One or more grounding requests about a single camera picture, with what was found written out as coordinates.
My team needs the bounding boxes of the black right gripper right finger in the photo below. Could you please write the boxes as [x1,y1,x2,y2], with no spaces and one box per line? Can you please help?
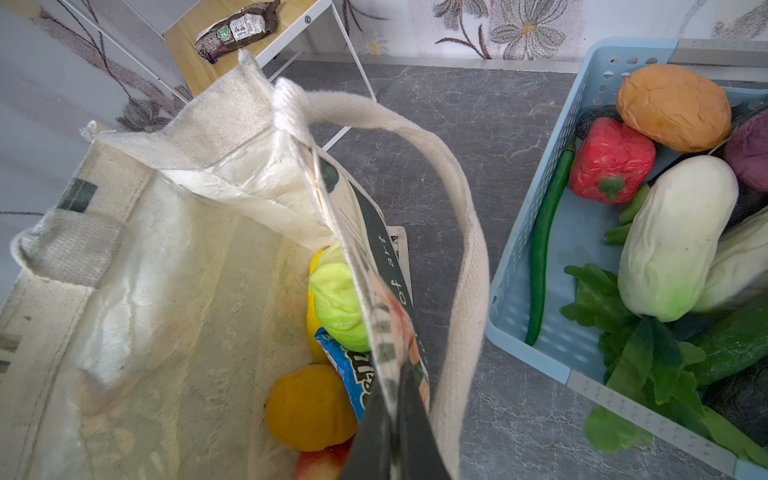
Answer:
[395,364,450,480]

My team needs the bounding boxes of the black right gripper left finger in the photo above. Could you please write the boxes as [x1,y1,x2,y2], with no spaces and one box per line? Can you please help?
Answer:
[339,380,392,480]

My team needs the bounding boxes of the red chili pepper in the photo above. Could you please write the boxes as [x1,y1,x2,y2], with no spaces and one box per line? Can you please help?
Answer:
[294,438,354,480]

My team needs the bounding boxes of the orange bell pepper toy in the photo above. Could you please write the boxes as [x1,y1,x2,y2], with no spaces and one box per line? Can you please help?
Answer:
[265,364,358,452]

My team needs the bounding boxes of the blue candy bar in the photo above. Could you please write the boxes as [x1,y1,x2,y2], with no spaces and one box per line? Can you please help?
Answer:
[314,327,376,422]

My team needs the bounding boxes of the yellow banana toy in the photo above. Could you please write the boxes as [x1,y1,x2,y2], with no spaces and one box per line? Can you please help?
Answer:
[305,248,330,364]

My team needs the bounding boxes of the green cabbage toy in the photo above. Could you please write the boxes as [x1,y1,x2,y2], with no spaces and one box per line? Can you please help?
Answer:
[309,241,370,352]

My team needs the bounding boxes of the cream canvas grocery bag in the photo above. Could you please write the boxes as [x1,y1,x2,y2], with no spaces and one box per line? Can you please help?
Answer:
[1,52,489,479]

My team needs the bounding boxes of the blue plastic vegetable basket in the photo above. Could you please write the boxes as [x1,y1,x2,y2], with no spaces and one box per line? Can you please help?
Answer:
[486,38,767,479]

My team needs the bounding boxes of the green leafy lettuce toy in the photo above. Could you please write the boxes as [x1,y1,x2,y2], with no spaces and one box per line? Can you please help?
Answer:
[560,263,767,466]

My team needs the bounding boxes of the thin green chili toy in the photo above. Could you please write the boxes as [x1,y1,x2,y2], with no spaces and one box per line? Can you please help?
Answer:
[525,137,576,346]

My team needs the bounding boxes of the green cucumber toy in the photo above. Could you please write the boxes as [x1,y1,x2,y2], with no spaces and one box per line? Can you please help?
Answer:
[689,295,767,387]

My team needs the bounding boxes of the white chinese cabbage toy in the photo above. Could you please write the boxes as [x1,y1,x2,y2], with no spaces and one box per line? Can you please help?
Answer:
[692,207,767,313]

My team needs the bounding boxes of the red bell pepper toy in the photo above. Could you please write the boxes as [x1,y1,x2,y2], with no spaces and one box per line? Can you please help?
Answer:
[569,117,656,205]

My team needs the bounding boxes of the white radish toy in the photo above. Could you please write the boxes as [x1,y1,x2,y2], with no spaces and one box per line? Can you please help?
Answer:
[618,155,739,322]

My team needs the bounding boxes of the brown potato toy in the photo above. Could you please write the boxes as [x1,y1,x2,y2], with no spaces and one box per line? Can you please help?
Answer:
[616,64,732,153]

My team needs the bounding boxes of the purple onion toy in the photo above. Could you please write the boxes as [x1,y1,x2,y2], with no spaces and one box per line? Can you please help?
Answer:
[724,108,767,192]

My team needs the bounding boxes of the dark brown candy bar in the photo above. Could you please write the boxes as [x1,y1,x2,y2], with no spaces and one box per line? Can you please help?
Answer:
[194,0,281,64]

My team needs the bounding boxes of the white wire two-tier shelf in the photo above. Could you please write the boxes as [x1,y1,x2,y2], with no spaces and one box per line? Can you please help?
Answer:
[59,0,378,151]

